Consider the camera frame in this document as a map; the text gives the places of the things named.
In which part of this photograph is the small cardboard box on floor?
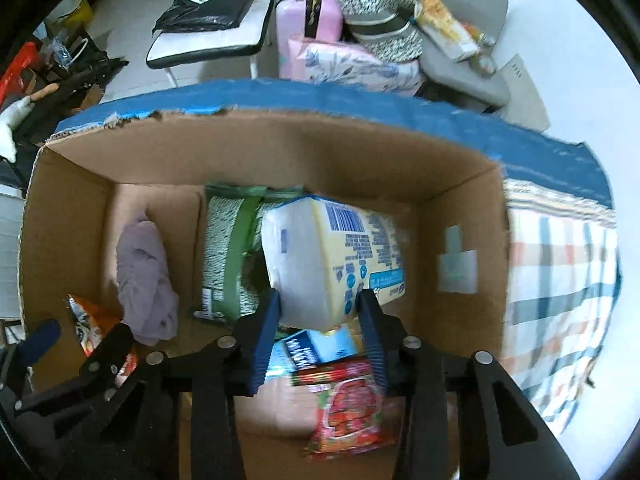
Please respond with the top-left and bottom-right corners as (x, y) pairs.
(72, 84), (104, 114)

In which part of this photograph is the pink suitcase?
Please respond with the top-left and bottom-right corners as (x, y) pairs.
(276, 0), (343, 79)

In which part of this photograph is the white goose plush toy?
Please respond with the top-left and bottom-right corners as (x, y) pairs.
(0, 82), (60, 164)

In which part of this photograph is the grey upholstered chair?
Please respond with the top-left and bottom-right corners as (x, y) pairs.
(414, 0), (511, 112)

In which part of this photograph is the red plastic bag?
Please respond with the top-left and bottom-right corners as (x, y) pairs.
(0, 41), (42, 103)

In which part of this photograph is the red snack packet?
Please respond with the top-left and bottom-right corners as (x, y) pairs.
(292, 356), (404, 460)

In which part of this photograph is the grey chair at left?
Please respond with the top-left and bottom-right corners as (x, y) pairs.
(0, 185), (24, 320)

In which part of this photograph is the yellow white tissue pack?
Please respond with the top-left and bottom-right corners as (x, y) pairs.
(262, 195), (406, 332)

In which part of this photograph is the white flat board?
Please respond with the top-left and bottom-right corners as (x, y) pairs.
(495, 54), (550, 132)

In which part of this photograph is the yellow orange snack bag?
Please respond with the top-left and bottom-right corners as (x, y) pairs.
(413, 0), (480, 62)

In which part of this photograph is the blue Nestle sachet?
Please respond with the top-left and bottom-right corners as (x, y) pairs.
(266, 322), (366, 380)

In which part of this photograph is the patterned grey tote bag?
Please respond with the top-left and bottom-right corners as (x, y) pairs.
(336, 0), (423, 63)

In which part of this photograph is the brown cardboard box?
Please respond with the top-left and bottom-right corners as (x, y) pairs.
(1, 102), (512, 479)

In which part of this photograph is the green wet wipes pack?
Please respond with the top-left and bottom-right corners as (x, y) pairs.
(193, 183), (305, 325)

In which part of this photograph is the orange cartoon snack bag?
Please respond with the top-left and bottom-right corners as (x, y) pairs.
(66, 295), (120, 358)

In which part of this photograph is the yellow bin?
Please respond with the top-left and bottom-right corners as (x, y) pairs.
(58, 0), (93, 29)

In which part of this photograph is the plaid blue tablecloth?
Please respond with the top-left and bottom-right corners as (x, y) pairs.
(54, 80), (622, 432)

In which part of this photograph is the purple cloth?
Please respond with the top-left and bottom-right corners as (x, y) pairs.
(116, 210), (179, 347)

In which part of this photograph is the white black chair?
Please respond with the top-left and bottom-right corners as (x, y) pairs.
(145, 0), (274, 86)

